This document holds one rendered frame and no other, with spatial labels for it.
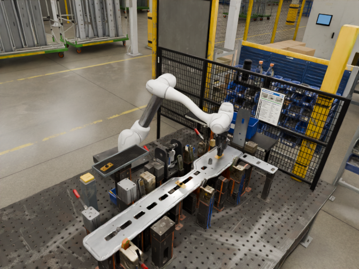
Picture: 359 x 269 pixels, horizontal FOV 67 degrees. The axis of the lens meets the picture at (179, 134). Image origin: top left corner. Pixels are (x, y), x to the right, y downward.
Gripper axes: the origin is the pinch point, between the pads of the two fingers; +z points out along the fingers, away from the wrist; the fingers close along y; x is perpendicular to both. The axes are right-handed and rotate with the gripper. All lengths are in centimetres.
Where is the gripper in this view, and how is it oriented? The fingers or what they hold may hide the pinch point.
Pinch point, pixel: (219, 151)
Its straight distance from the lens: 216.2
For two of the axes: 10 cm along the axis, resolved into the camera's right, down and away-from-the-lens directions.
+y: 7.5, 3.7, -5.5
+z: -0.5, 8.6, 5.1
